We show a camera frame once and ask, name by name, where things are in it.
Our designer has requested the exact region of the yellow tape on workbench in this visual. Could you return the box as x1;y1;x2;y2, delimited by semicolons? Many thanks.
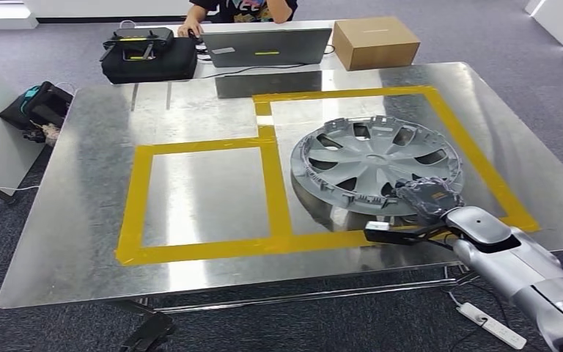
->
115;86;541;267

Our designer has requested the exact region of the person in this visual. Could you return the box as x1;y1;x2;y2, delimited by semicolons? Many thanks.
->
177;0;299;39

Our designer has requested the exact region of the black remote controller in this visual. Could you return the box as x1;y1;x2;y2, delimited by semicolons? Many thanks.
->
101;27;176;62

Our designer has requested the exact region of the black carry case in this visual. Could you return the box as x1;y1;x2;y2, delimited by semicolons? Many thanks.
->
100;37;199;86

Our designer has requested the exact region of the long white power strip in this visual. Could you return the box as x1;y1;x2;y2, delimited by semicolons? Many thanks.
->
456;301;529;351

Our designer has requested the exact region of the steel workbench table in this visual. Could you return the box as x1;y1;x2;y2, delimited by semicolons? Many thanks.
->
0;62;563;315

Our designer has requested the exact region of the person's right hand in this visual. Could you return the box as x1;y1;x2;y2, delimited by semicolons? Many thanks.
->
177;18;205;39

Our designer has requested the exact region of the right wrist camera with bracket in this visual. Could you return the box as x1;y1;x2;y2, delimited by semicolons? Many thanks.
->
364;221;455;247

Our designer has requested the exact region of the brown cardboard box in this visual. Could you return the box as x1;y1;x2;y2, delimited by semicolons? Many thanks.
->
332;17;422;73

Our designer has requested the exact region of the black power cable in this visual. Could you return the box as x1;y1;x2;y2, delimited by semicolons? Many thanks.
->
449;282;512;352

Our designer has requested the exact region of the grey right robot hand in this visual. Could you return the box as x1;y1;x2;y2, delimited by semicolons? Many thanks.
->
395;176;465;227

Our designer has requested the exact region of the grey plastic wheel cover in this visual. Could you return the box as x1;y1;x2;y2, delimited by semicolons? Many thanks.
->
290;115;466;218

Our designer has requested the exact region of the grey laptop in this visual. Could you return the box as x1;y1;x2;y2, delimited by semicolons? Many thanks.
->
201;27;334;68

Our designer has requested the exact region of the black bag with teal trim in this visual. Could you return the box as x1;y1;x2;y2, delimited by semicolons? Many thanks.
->
0;81;73;145

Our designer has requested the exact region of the black robot bracket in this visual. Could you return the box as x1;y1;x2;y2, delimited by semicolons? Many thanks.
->
118;312;177;352

